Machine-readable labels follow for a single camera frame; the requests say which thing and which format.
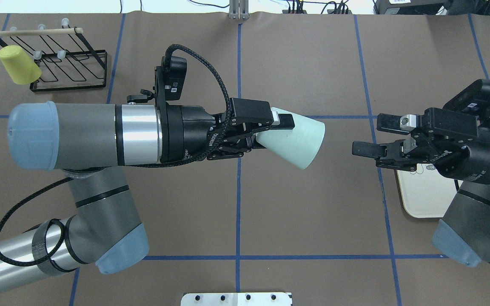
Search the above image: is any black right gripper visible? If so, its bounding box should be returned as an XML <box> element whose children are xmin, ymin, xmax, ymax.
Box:
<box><xmin>352</xmin><ymin>107</ymin><xmax>490</xmax><ymax>185</ymax></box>

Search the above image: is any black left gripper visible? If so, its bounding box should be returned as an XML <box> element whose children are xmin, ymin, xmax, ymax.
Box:
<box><xmin>158</xmin><ymin>98</ymin><xmax>295</xmax><ymax>164</ymax></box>

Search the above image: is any mint green cup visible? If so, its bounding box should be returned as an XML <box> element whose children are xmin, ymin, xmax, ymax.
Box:
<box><xmin>256</xmin><ymin>107</ymin><xmax>325</xmax><ymax>169</ymax></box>

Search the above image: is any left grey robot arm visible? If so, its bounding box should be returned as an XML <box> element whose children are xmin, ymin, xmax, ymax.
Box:
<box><xmin>0</xmin><ymin>94</ymin><xmax>298</xmax><ymax>294</ymax></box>

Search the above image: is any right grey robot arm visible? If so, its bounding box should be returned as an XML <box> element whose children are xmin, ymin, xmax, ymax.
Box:
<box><xmin>352</xmin><ymin>107</ymin><xmax>490</xmax><ymax>267</ymax></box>

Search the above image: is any cream rabbit print tray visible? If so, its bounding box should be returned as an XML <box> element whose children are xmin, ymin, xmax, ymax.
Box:
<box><xmin>396</xmin><ymin>164</ymin><xmax>462</xmax><ymax>218</ymax></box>

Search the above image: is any yellow cup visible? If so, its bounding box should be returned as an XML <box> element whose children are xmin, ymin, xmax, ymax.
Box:
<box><xmin>0</xmin><ymin>45</ymin><xmax>42</xmax><ymax>85</ymax></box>

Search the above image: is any black equipment box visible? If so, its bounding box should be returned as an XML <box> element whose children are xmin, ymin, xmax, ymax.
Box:
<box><xmin>373</xmin><ymin>0</ymin><xmax>490</xmax><ymax>16</ymax></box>

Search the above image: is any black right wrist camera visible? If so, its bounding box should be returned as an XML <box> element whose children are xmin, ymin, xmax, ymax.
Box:
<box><xmin>443</xmin><ymin>79</ymin><xmax>490</xmax><ymax>127</ymax></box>

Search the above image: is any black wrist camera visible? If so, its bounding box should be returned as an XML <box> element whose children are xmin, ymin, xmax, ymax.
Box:
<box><xmin>443</xmin><ymin>79</ymin><xmax>490</xmax><ymax>127</ymax></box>
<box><xmin>127</xmin><ymin>56</ymin><xmax>187</xmax><ymax>105</ymax></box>

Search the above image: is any grey aluminium post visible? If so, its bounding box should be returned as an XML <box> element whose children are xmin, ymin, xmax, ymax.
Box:
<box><xmin>229</xmin><ymin>0</ymin><xmax>250</xmax><ymax>20</ymax></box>

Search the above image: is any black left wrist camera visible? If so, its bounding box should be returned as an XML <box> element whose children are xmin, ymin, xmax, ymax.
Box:
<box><xmin>127</xmin><ymin>56</ymin><xmax>187</xmax><ymax>105</ymax></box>

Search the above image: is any white metal mount base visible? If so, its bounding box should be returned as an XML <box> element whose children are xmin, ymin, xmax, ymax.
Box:
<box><xmin>180</xmin><ymin>292</ymin><xmax>293</xmax><ymax>306</ymax></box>

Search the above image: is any black wire cup rack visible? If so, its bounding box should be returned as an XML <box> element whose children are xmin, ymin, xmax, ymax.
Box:
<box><xmin>0</xmin><ymin>18</ymin><xmax>108</xmax><ymax>93</ymax></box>

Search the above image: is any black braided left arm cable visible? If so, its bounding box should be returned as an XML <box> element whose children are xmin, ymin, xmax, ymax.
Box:
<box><xmin>0</xmin><ymin>44</ymin><xmax>231</xmax><ymax>267</ymax></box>

